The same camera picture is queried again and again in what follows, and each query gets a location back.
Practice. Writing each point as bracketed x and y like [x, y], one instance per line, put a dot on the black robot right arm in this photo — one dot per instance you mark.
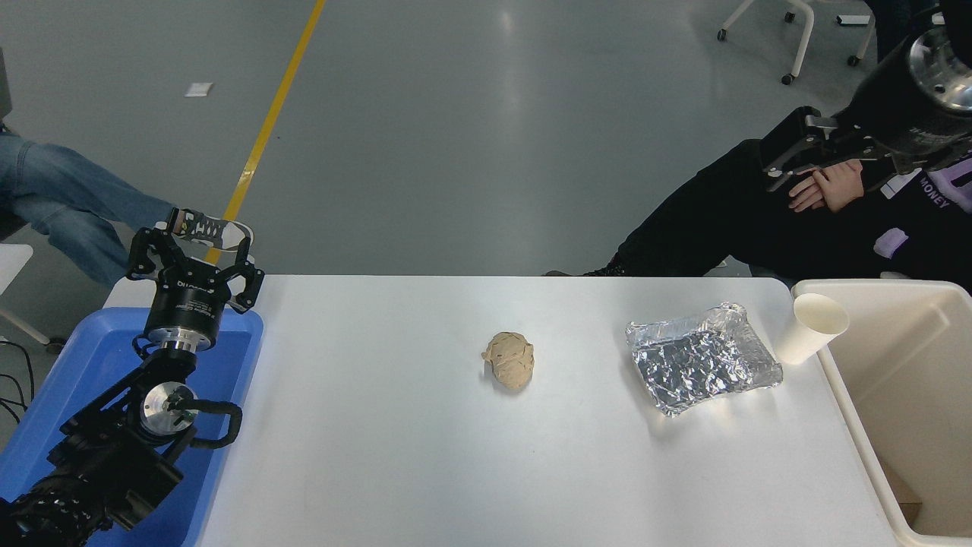
[942, 68]

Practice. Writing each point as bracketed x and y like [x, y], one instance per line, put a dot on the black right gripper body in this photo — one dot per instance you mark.
[930, 144]

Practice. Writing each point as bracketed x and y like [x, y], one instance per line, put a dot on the crumpled tan paper ball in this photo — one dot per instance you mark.
[510, 362]

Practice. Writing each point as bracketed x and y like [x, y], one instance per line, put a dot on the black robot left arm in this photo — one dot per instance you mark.
[114, 456]

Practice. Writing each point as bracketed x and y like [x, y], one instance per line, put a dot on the white wheeled chair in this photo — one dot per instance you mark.
[797, 38]

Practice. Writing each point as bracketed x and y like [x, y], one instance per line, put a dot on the large pale plastic bin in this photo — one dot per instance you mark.
[911, 357]

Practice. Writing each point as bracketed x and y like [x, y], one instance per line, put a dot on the white stand with caster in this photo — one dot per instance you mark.
[11, 262]

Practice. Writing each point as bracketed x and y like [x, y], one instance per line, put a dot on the blue plastic tray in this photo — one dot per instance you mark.
[83, 357]

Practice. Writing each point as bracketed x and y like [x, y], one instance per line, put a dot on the white ID badge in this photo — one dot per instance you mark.
[900, 184]

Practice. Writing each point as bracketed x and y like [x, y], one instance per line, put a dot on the white paper scrap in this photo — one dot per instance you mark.
[200, 89]

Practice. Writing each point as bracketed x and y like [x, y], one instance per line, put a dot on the person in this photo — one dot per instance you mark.
[721, 220]
[61, 197]

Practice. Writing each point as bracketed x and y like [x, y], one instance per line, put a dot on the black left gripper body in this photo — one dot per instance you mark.
[190, 304]

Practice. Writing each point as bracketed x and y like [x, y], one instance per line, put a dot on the white paper cup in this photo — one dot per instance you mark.
[809, 330]

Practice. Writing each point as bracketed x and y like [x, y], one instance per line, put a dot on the crumpled silver foil tray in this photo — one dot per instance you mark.
[699, 361]

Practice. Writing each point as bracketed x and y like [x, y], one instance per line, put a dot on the person's hand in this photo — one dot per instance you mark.
[806, 199]
[844, 188]

